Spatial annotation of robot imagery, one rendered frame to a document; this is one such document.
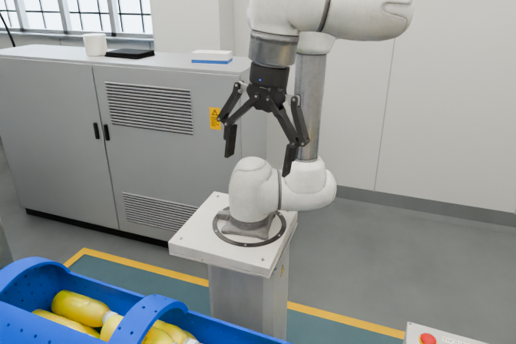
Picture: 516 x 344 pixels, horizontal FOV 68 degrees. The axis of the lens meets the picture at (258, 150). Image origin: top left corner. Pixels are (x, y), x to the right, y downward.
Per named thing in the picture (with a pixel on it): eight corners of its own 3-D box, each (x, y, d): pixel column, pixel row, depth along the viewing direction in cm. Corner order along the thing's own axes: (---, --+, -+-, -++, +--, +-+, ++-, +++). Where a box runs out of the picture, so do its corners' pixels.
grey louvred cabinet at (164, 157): (66, 190, 392) (34, 44, 336) (265, 230, 326) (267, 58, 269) (20, 216, 346) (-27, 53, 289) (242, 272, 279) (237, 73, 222)
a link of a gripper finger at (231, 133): (229, 127, 80) (226, 127, 80) (226, 158, 82) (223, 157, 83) (237, 124, 82) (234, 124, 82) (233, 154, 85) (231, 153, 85)
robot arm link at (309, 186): (274, 198, 156) (328, 197, 157) (278, 219, 141) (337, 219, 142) (282, -7, 127) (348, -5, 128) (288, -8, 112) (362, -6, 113)
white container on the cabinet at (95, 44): (96, 52, 293) (93, 32, 288) (113, 53, 288) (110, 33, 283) (81, 55, 280) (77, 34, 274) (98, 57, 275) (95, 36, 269)
